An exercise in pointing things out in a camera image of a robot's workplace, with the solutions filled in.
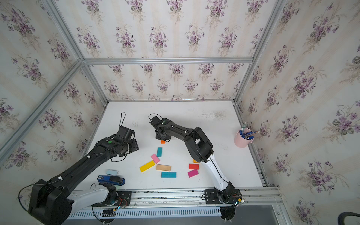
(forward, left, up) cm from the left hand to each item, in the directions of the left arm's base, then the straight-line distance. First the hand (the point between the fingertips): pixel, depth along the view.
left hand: (136, 148), depth 82 cm
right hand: (+12, -15, -9) cm, 21 cm away
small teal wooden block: (+2, -13, -9) cm, 16 cm away
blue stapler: (-15, +13, -9) cm, 22 cm away
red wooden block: (-8, -35, -8) cm, 37 cm away
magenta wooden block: (-12, -34, -9) cm, 37 cm away
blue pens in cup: (+8, -70, +1) cm, 70 cm away
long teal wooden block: (-13, -20, -9) cm, 25 cm away
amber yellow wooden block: (-15, -32, +19) cm, 40 cm away
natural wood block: (-9, -16, -9) cm, 20 cm away
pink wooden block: (-3, -10, -9) cm, 14 cm away
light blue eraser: (-11, +14, -8) cm, 20 cm away
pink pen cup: (+6, -65, -2) cm, 66 cm away
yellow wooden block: (-8, -6, -9) cm, 13 cm away
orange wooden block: (+8, -15, -7) cm, 18 cm away
